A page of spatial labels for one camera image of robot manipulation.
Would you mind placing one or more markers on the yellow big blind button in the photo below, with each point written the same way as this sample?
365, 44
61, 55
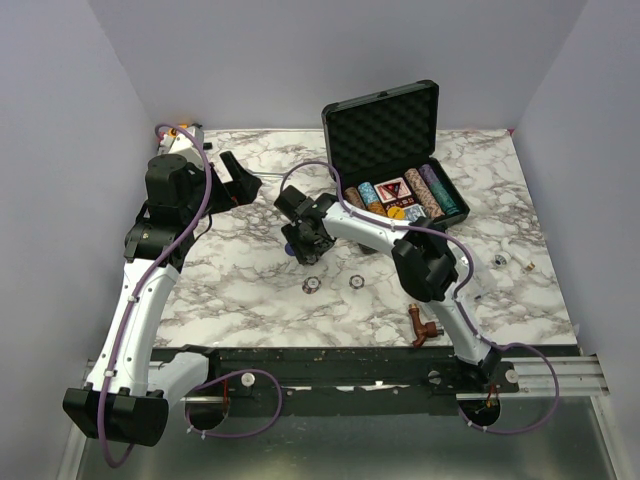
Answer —
396, 213

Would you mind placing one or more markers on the brown chip stack row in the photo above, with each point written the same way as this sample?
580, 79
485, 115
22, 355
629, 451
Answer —
352, 196

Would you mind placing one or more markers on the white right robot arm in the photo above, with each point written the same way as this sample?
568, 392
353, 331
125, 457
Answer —
425, 265

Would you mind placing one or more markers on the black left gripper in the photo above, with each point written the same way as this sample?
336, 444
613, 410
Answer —
244, 187

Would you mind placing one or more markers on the brown faucet tap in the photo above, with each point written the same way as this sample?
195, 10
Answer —
423, 331

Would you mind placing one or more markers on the black poker set case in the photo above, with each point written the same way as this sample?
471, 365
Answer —
377, 137

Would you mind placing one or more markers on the black triangular all-in button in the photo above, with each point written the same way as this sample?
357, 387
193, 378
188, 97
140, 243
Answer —
392, 189

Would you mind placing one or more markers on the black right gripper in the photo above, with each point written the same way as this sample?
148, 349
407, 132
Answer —
302, 252

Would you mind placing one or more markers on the teal chip stack row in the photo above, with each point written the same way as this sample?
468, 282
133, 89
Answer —
442, 196

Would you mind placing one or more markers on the white brass small fitting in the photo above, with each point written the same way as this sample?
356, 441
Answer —
525, 262

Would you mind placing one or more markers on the blue ten poker chip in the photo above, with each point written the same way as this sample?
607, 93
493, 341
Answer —
311, 285
356, 281

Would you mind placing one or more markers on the blue playing card deck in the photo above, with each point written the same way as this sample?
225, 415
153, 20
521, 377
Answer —
414, 212

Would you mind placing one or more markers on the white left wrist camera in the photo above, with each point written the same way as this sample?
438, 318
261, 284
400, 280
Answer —
174, 142

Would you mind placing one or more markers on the silver open-end wrench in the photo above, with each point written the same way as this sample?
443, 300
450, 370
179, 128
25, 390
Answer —
269, 174

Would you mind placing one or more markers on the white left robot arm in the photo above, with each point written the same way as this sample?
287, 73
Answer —
122, 400

